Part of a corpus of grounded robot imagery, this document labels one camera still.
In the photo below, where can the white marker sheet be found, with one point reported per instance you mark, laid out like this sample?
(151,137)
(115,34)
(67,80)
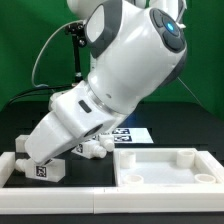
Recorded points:
(132,135)

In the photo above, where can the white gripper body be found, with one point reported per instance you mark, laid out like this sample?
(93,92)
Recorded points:
(75,116)

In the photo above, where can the white square tabletop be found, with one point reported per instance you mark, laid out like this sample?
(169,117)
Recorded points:
(166,166)

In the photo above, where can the white U-shaped fence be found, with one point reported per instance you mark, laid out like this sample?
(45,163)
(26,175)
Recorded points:
(117,199)

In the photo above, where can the camera on black stand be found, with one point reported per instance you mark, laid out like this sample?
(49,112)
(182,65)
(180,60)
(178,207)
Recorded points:
(76,31)

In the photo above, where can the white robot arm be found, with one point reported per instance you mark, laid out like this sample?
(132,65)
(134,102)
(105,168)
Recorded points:
(136,51)

